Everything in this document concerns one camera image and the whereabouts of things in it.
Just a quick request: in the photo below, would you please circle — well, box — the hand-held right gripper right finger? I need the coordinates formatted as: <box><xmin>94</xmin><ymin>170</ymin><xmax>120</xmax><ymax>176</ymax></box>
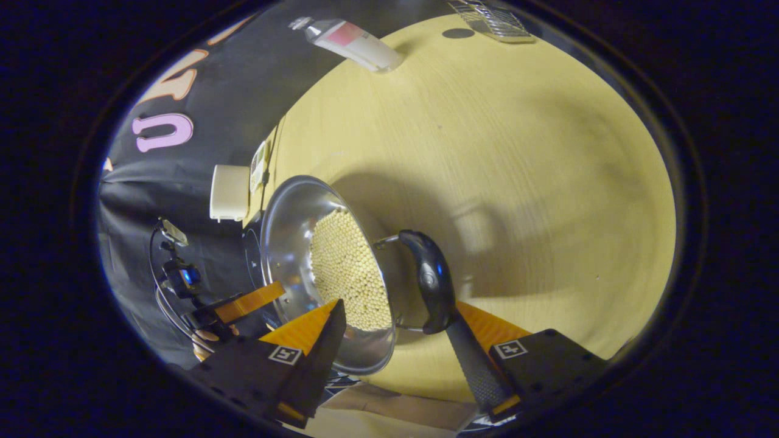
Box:
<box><xmin>447</xmin><ymin>301</ymin><xmax>609</xmax><ymax>423</ymax></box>

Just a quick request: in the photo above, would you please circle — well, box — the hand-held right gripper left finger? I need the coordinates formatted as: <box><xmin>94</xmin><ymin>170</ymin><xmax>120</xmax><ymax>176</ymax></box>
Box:
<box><xmin>183</xmin><ymin>298</ymin><xmax>348</xmax><ymax>429</ymax></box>

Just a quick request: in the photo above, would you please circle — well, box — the black induction cooktop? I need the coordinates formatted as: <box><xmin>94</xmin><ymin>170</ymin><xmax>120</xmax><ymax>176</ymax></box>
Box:
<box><xmin>242</xmin><ymin>213</ymin><xmax>287</xmax><ymax>329</ymax></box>

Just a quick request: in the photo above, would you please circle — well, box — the steel pot with black handles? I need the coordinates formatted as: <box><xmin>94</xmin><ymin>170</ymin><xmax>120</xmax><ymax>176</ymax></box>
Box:
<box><xmin>260</xmin><ymin>175</ymin><xmax>457</xmax><ymax>376</ymax></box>

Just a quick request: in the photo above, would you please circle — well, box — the heap of yellow soybeans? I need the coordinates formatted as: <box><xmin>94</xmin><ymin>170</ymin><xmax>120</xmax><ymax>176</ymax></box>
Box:
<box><xmin>309</xmin><ymin>209</ymin><xmax>393</xmax><ymax>332</ymax></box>

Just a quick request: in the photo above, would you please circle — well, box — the white toaster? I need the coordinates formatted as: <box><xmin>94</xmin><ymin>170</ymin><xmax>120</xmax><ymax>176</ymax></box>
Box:
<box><xmin>210</xmin><ymin>164</ymin><xmax>251</xmax><ymax>223</ymax></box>

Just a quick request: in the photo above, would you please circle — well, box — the clear bottle with pink label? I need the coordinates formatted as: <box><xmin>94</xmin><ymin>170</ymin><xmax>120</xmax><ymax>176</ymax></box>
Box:
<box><xmin>289</xmin><ymin>16</ymin><xmax>403</xmax><ymax>74</ymax></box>

